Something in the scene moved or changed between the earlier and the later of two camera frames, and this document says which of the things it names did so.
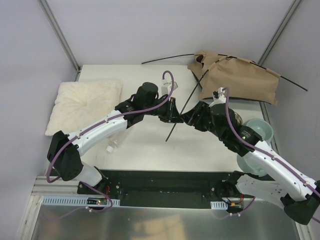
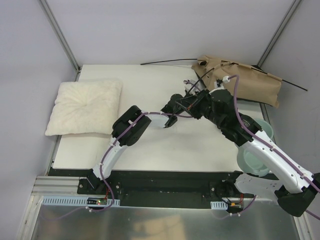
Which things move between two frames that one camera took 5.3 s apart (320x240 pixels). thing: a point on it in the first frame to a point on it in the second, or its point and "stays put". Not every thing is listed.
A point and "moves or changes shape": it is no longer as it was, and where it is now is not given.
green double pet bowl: [250, 162] stays put
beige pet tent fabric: [221, 76] moves or changes shape
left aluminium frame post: [62, 38] stays put
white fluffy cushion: [77, 102] stays put
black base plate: [159, 189] stays put
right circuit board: [226, 205] stays put
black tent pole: [193, 54] to [196, 59]
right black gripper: [197, 115] to [194, 103]
